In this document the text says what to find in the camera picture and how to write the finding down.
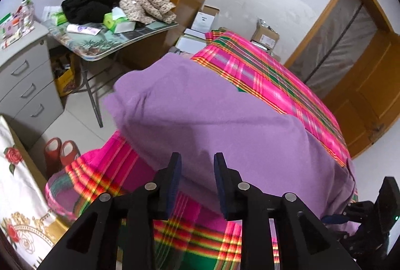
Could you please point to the brown cardboard box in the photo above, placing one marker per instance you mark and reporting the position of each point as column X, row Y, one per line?
column 265, row 35

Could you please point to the purple knit sweater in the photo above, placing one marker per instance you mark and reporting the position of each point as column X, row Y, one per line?
column 218, row 120

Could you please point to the red slipper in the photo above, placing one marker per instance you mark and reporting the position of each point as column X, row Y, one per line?
column 52, row 157
column 70, row 154

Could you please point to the folding table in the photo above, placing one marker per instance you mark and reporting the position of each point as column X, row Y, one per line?
column 93, row 45

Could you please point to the yellow bag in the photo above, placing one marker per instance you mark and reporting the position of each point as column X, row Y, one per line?
column 64, row 79

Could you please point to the wooden door frame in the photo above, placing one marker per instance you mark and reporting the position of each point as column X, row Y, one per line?
column 315, row 23

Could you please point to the wooden bed frame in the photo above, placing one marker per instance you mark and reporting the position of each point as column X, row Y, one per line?
column 29, row 157

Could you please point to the black garment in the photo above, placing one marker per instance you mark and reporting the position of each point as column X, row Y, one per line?
column 87, row 7

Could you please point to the white rose print bedding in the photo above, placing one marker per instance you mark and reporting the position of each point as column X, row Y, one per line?
column 18, row 188

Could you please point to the pink green plaid bedsheet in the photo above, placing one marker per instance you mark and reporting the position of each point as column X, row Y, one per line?
column 265, row 76

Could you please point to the clear plastic door curtain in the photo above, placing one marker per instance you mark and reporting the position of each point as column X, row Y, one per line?
column 337, row 48

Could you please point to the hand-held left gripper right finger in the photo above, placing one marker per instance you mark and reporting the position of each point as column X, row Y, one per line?
column 220, row 185

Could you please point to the wooden door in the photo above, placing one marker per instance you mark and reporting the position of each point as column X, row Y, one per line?
column 368, row 95

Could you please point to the white cardboard box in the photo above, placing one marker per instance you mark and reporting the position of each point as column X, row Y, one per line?
column 204, row 20

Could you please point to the grey drawer cabinet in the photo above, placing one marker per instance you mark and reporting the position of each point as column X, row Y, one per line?
column 25, row 92

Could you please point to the white tube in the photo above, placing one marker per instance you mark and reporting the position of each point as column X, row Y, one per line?
column 82, row 29

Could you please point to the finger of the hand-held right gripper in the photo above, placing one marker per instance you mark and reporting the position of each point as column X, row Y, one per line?
column 336, row 219
column 356, row 210

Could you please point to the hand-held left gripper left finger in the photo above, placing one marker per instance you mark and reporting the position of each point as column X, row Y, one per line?
column 175, row 182

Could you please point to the green tissue pack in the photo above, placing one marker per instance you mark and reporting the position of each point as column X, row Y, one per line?
column 56, row 17
column 120, row 23

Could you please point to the flat white box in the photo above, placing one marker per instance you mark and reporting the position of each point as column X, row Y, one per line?
column 190, row 44
column 195, row 32

